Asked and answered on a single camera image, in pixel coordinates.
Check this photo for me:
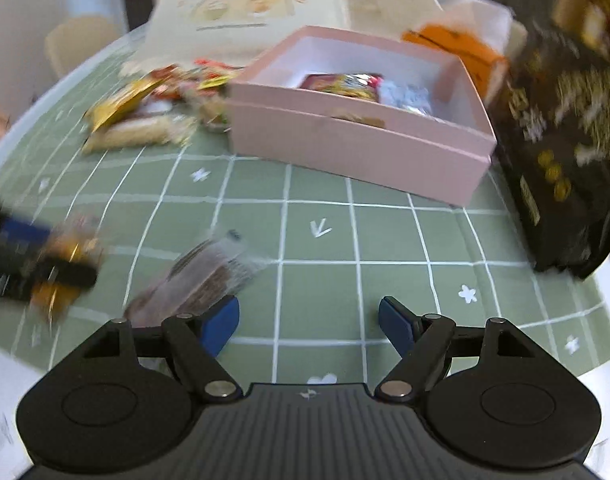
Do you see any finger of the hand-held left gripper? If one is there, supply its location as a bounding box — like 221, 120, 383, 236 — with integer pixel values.
0, 254, 99, 303
0, 200, 54, 252

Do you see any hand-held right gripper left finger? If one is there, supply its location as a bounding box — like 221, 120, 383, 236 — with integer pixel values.
78, 295, 244, 403

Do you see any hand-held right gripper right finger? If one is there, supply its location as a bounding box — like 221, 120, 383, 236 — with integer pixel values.
375, 296, 532, 403

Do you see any gold orange snack packet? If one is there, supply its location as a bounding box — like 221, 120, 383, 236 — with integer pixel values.
29, 212, 108, 323

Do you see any clear brown snack packet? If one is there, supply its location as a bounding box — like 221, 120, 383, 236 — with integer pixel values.
122, 230, 273, 331

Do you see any beige long cracker packet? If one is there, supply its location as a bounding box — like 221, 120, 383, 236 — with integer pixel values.
80, 112, 198, 156

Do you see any pink cardboard box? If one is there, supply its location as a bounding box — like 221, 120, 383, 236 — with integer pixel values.
225, 25, 498, 208

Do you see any green grid tablecloth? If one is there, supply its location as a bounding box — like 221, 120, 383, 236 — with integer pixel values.
0, 25, 608, 396

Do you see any small clear snack packet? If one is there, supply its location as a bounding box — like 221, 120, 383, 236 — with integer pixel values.
199, 94, 232, 134

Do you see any orange red snack packet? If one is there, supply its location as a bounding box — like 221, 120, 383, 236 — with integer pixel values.
154, 64, 197, 102

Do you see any silver snack packet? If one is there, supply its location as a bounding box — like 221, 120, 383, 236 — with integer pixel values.
377, 80, 433, 117

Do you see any large black printed bag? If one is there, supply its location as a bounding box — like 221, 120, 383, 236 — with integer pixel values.
495, 20, 610, 281

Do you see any red colourful snack packet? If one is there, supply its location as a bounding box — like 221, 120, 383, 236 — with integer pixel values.
300, 73, 385, 103

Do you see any red yellow snack packet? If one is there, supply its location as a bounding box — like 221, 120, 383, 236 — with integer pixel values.
192, 57, 242, 92

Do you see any orange tissue pack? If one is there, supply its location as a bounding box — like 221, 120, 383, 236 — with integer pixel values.
402, 0, 516, 101

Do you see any cream printed cloth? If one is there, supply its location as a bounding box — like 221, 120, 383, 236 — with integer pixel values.
122, 0, 358, 77

